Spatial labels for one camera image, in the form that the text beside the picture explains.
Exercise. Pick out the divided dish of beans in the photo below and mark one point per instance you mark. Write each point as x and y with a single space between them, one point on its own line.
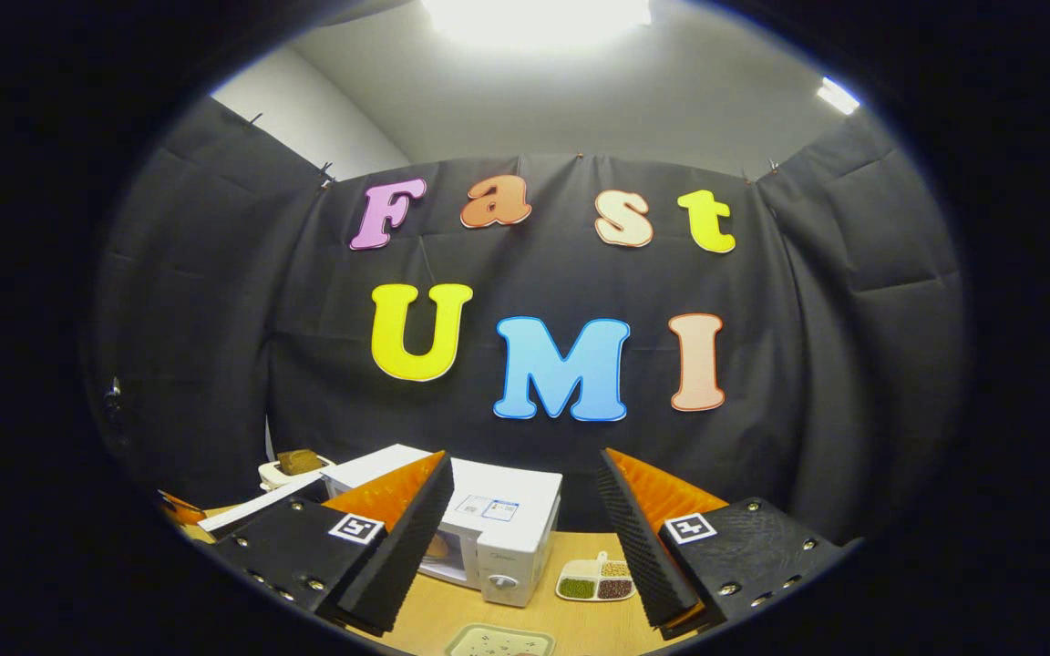
593 576

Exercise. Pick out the small ceiling light panel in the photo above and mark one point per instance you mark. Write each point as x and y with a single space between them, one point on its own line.
838 96

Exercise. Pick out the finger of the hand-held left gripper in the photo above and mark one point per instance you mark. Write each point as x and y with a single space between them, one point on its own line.
180 512

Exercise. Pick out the pale green rectangular plate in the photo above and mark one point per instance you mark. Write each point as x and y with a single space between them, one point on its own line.
498 642

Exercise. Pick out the white toaster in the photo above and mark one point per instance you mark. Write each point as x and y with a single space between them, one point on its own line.
270 474

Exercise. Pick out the black backdrop cloth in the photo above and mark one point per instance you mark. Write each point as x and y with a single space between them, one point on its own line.
808 319

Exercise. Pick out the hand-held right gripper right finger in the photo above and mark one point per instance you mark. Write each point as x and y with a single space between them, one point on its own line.
643 547

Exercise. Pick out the white microwave oven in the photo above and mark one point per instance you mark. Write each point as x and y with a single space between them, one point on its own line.
507 492

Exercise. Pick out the large ceiling light panel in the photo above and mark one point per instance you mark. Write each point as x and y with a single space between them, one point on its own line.
534 23

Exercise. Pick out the pink breaded meat patty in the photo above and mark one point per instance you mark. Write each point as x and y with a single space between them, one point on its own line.
438 547

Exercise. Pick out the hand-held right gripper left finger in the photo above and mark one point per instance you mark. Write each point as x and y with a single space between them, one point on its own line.
406 547

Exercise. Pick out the brown bread slice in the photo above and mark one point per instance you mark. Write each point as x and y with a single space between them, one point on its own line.
299 461

